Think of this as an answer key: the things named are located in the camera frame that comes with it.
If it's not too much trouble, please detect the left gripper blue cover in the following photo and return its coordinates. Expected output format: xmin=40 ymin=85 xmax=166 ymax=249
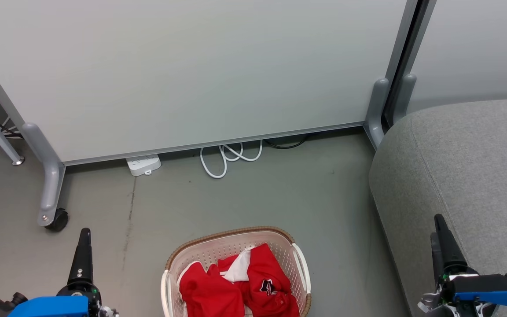
xmin=0 ymin=228 xmax=120 ymax=317

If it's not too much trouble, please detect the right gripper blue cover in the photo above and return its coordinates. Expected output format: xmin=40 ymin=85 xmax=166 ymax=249
xmin=418 ymin=214 xmax=507 ymax=317

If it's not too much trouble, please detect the red and white shirt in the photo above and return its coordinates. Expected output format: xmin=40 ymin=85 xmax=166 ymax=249
xmin=178 ymin=243 xmax=301 ymax=317

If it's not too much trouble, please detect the grey fabric sofa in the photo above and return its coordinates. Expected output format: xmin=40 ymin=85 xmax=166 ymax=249
xmin=368 ymin=97 xmax=507 ymax=317

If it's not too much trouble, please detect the black caster wheel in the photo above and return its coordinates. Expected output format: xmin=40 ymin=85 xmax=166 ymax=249
xmin=44 ymin=209 xmax=69 ymax=232

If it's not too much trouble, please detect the grey partition foot with caster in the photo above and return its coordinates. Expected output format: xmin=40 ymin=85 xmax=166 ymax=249
xmin=20 ymin=122 xmax=67 ymax=228

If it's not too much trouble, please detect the white power strip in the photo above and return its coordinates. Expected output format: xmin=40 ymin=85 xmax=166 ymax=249
xmin=126 ymin=154 xmax=162 ymax=177

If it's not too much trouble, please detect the cream perforated laundry basket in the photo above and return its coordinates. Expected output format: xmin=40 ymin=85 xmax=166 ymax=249
xmin=161 ymin=226 xmax=312 ymax=317

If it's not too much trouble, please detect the short grey partition foot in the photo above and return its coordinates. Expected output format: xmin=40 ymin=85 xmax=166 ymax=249
xmin=363 ymin=78 xmax=390 ymax=151

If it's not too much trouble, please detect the grey foot beside dark gap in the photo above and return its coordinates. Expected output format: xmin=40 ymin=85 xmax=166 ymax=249
xmin=392 ymin=74 xmax=417 ymax=129

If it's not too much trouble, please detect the narrow white partition panel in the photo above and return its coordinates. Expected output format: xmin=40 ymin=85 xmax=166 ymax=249
xmin=408 ymin=0 xmax=507 ymax=113

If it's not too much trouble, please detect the large white partition panel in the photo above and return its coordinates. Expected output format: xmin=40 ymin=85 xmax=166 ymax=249
xmin=0 ymin=0 xmax=412 ymax=166

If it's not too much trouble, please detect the coiled white power cable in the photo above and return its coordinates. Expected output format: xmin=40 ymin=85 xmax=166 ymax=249
xmin=199 ymin=140 xmax=264 ymax=179

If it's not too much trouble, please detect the black cable under partition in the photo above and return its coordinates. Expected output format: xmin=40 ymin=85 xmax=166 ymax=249
xmin=263 ymin=134 xmax=312 ymax=150

